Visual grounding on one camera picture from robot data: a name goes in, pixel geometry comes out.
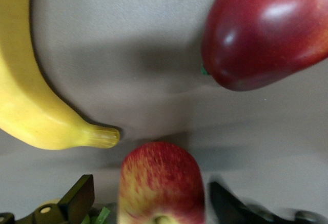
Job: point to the red yellow mango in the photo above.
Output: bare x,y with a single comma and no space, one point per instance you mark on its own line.
256,42

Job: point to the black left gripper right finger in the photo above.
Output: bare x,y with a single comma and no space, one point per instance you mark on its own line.
225,208

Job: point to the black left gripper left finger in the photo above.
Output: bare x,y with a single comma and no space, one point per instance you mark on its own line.
79,198

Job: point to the yellow banana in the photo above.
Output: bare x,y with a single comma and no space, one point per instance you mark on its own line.
25,106

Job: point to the small red yellow apple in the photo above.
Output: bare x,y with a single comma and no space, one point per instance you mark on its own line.
159,183

